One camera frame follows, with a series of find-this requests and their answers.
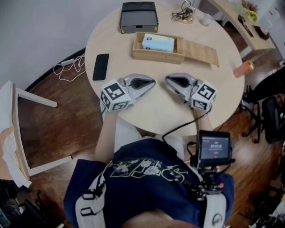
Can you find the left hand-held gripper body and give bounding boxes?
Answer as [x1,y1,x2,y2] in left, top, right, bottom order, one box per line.
[100,77,135,112]

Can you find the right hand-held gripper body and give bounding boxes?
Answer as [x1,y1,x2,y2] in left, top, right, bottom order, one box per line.
[184,80,217,111]

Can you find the light blue tissues pack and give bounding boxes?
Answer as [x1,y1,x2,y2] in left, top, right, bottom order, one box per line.
[142,33,175,53]

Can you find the person's right forearm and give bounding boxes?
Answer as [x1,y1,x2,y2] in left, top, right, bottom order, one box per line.
[191,109,213,138]

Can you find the person's left forearm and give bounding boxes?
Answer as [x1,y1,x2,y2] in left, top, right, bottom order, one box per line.
[93,110,118,161]

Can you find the open wooden box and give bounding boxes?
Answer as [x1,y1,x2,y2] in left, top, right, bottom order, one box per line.
[131,32,185,65]

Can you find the wooden sliding lid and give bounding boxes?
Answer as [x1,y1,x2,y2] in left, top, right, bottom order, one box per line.
[181,39,220,67]

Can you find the black smartphone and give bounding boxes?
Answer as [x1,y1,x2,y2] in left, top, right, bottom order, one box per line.
[92,53,110,82]

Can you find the person's light trousers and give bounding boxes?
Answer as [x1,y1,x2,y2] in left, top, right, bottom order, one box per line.
[114,115,187,161]

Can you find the small black monitor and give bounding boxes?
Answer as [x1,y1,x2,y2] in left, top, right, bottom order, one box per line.
[195,130,233,167]

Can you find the black organizer box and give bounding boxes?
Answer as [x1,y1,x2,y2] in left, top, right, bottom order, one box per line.
[119,1,159,34]

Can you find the clear glass cup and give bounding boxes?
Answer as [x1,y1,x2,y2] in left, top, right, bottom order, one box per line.
[199,13,212,27]

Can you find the black office chair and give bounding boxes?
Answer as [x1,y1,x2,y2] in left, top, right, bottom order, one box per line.
[241,95,285,144]
[13,189,63,228]

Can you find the light wooden side desk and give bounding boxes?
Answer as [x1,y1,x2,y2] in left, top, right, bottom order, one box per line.
[209,0,277,58]

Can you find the flower bouquet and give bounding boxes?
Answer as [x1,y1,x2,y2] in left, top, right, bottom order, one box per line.
[240,0,260,23]

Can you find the person's navy t-shirt torso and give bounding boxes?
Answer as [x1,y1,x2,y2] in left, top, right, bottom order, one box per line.
[63,138,236,228]

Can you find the white crumpled cloth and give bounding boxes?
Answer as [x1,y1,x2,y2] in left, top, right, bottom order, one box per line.
[2,131,32,187]

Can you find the person's head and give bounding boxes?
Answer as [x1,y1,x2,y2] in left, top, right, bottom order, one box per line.
[121,209,201,228]

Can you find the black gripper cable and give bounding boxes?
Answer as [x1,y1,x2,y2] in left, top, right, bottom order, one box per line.
[162,110,211,145]

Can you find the tangled black cable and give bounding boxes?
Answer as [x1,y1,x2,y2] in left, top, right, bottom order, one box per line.
[179,0,196,24]

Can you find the white charger cable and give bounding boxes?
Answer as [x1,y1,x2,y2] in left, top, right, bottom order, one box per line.
[53,53,86,82]

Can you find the black lamp cable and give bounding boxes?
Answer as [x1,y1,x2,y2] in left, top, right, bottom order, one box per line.
[171,6,193,22]

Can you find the black monitor mount rig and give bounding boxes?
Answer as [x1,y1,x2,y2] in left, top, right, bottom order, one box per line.
[187,158,236,201]

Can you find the white shoulder strap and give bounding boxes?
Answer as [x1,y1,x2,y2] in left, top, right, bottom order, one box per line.
[74,161,113,228]
[191,171,230,228]

